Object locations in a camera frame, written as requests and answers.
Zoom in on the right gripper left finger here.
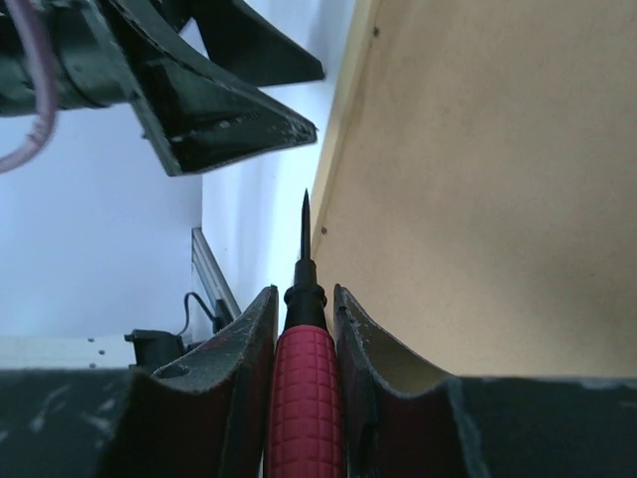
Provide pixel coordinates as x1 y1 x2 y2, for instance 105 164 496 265
1 286 278 477

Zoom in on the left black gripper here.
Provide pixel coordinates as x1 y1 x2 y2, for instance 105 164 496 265
1 1 144 118

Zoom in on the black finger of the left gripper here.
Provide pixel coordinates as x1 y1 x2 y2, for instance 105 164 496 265
131 1 317 176
163 0 325 87

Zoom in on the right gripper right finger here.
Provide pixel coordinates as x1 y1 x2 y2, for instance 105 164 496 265
333 286 636 477

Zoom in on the pink handled screwdriver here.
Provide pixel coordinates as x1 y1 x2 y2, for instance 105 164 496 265
263 195 346 478

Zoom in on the wooden photo frame brown back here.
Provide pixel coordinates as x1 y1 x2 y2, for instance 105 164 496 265
313 1 636 376

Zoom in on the aluminium rail beam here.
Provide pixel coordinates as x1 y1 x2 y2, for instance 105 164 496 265
191 227 241 324

